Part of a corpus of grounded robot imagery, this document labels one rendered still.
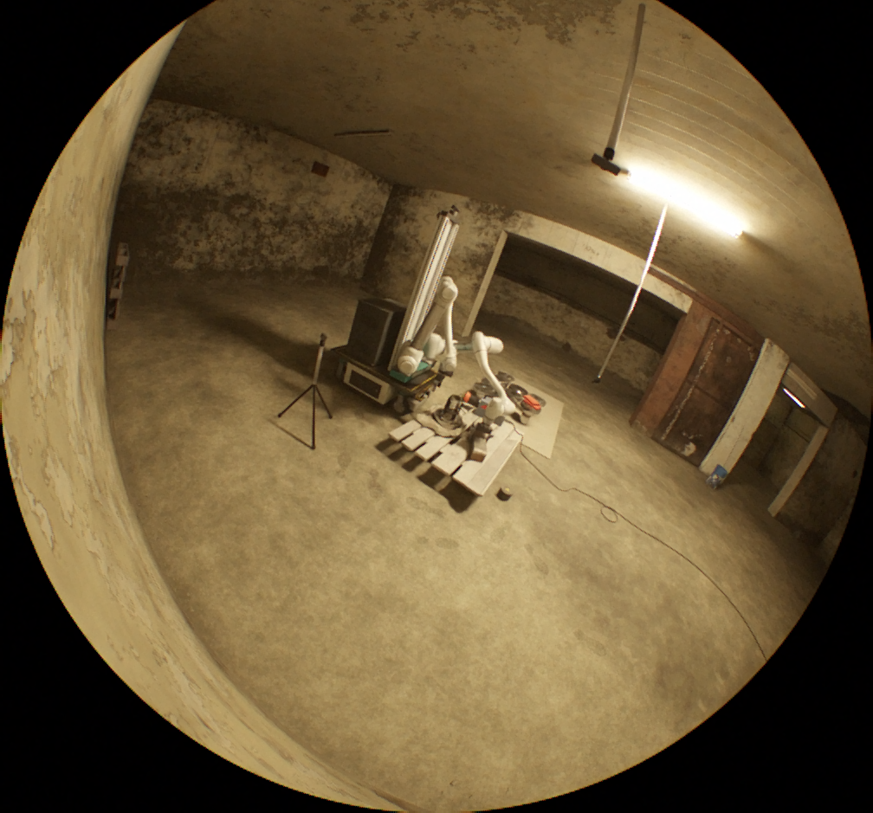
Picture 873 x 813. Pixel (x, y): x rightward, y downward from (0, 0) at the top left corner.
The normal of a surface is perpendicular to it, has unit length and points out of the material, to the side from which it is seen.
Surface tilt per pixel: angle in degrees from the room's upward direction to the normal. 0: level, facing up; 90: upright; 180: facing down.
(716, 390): 90
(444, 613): 0
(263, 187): 90
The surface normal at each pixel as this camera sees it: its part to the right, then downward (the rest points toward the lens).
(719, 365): -0.48, 0.17
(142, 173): 0.81, 0.45
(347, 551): 0.33, -0.87
